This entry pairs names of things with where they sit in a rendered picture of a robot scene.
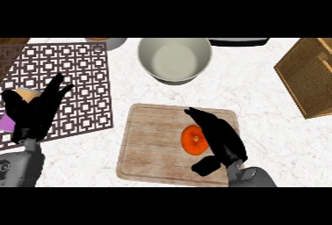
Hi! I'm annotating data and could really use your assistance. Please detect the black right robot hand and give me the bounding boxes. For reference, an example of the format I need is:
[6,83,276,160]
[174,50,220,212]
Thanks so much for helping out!
[183,106,249,178]

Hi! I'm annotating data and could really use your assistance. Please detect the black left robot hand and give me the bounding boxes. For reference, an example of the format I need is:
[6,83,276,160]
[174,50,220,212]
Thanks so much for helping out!
[0,73,75,144]

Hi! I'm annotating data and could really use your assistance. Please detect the orange squash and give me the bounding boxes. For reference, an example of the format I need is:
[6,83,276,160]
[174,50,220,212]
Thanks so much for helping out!
[180,124,209,156]

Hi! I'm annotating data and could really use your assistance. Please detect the pale wooden cutting board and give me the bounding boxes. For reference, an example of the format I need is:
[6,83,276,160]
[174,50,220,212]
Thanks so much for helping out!
[115,103,246,188]

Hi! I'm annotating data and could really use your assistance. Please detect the pale grey round basket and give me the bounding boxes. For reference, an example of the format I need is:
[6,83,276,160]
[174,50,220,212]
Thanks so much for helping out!
[136,38,214,86]

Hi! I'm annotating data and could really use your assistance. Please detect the purple cupcake with tan top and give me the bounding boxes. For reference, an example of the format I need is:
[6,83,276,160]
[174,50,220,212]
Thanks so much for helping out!
[0,87,44,133]

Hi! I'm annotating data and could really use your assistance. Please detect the brown patterned placemat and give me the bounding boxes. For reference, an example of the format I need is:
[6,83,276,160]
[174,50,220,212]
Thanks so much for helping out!
[0,41,115,151]

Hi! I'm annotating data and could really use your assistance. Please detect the brown wicker box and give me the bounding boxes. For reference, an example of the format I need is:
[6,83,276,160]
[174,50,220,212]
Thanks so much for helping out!
[273,38,332,120]

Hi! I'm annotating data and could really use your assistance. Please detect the grey cup with orange content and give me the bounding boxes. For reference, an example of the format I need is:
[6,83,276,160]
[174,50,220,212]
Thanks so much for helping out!
[84,38,128,52]

